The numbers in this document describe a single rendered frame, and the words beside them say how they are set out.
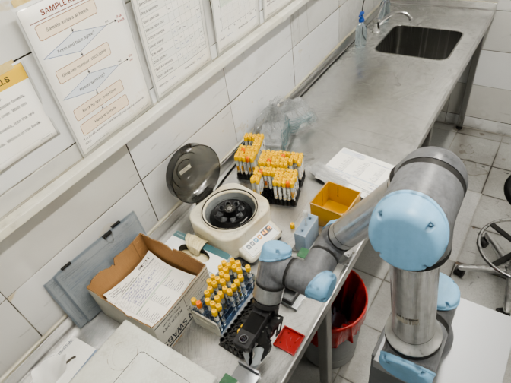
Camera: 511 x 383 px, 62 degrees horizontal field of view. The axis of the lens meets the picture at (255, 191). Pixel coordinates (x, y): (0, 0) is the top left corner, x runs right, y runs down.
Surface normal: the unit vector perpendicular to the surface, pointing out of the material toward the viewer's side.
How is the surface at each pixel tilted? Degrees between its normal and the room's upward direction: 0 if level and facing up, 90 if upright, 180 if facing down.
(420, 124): 0
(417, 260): 83
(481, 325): 1
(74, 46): 93
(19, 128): 91
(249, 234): 90
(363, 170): 0
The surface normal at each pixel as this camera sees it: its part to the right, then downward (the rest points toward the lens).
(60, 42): 0.83, 0.33
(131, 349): -0.13, -0.72
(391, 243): -0.55, 0.53
